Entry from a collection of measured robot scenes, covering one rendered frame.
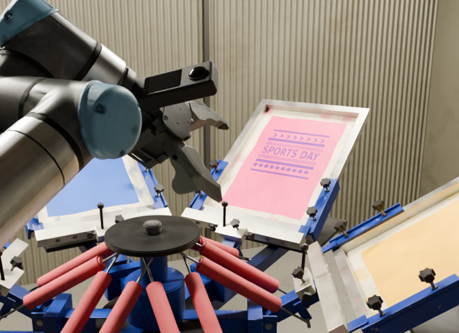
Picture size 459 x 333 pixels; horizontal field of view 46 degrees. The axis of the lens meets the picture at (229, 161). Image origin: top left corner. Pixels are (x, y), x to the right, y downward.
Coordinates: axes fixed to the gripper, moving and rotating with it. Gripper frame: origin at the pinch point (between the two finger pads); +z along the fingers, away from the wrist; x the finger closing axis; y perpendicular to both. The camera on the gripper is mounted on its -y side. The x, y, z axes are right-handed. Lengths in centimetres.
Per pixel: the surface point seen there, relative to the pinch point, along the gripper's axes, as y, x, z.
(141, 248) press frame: 77, -39, 36
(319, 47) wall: 103, -333, 183
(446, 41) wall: 29, -367, 271
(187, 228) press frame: 73, -53, 50
